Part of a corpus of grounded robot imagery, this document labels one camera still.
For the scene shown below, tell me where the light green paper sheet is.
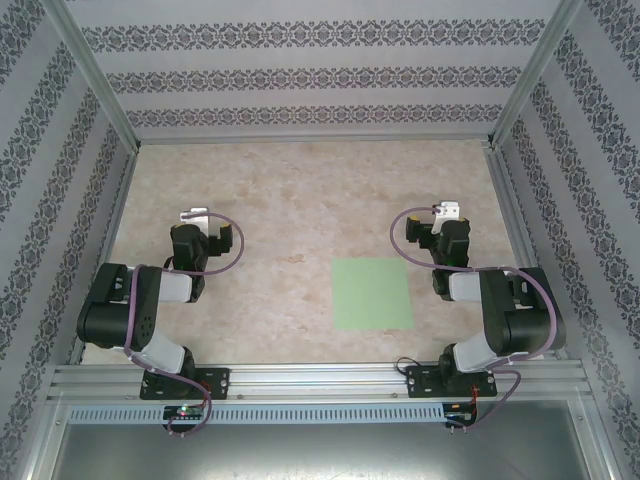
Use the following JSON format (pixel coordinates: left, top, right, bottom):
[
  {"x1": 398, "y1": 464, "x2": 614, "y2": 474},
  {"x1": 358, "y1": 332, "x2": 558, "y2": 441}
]
[{"x1": 330, "y1": 258, "x2": 415, "y2": 331}]

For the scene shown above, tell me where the grey sheet metal panel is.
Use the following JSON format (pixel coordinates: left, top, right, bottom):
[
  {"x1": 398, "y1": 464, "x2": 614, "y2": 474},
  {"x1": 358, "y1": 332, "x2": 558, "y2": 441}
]
[{"x1": 47, "y1": 397, "x2": 619, "y2": 480}]

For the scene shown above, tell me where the small circuit board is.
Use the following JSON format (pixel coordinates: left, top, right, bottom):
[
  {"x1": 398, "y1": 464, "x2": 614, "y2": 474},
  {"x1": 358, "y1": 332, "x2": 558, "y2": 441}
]
[
  {"x1": 163, "y1": 404, "x2": 207, "y2": 421},
  {"x1": 443, "y1": 402, "x2": 480, "y2": 426}
]

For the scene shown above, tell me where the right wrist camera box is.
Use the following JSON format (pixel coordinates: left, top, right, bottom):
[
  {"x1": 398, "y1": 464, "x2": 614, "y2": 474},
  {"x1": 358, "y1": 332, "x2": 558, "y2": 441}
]
[{"x1": 430, "y1": 198, "x2": 462, "y2": 235}]

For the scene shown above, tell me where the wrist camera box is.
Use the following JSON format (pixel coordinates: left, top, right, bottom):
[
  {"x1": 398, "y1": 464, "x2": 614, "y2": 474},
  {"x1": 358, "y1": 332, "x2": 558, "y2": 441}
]
[
  {"x1": 430, "y1": 198, "x2": 462, "y2": 235},
  {"x1": 178, "y1": 205, "x2": 212, "y2": 235}
]

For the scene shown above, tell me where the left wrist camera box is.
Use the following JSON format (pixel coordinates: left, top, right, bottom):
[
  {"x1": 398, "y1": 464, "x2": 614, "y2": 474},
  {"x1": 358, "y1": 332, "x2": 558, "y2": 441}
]
[{"x1": 178, "y1": 205, "x2": 212, "y2": 235}]

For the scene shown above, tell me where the purple cable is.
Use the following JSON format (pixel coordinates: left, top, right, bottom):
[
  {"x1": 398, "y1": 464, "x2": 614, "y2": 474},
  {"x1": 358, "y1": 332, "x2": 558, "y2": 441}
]
[
  {"x1": 124, "y1": 212, "x2": 246, "y2": 436},
  {"x1": 389, "y1": 204, "x2": 559, "y2": 434}
]

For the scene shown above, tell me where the aluminium table side rail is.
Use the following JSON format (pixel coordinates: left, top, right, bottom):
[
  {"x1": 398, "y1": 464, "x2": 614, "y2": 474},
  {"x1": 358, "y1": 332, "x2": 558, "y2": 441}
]
[
  {"x1": 67, "y1": 144, "x2": 144, "y2": 366},
  {"x1": 482, "y1": 144, "x2": 569, "y2": 361}
]

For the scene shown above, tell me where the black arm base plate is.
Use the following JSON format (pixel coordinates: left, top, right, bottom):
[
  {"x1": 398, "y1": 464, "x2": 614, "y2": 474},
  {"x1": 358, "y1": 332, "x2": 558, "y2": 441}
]
[
  {"x1": 139, "y1": 367, "x2": 231, "y2": 401},
  {"x1": 405, "y1": 363, "x2": 499, "y2": 400}
]

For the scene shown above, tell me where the long aluminium mounting rail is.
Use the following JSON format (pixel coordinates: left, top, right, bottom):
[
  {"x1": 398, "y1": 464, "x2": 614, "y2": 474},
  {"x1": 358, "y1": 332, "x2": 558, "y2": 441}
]
[{"x1": 47, "y1": 362, "x2": 596, "y2": 401}]

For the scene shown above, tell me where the aluminium frame post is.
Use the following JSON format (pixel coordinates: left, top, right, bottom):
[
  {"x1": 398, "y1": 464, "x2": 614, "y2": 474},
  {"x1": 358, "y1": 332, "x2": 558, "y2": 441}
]
[
  {"x1": 487, "y1": 0, "x2": 584, "y2": 149},
  {"x1": 47, "y1": 0, "x2": 142, "y2": 151}
]

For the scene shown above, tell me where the grey slotted cable duct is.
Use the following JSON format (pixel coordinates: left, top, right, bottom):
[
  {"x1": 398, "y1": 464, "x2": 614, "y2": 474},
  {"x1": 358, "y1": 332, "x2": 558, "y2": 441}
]
[{"x1": 67, "y1": 403, "x2": 447, "y2": 426}]

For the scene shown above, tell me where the aluminium lower frame bar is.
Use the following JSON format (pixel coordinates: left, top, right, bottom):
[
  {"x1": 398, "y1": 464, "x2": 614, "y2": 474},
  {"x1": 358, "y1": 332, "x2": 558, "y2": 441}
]
[
  {"x1": 584, "y1": 394, "x2": 626, "y2": 480},
  {"x1": 19, "y1": 394, "x2": 69, "y2": 480}
]

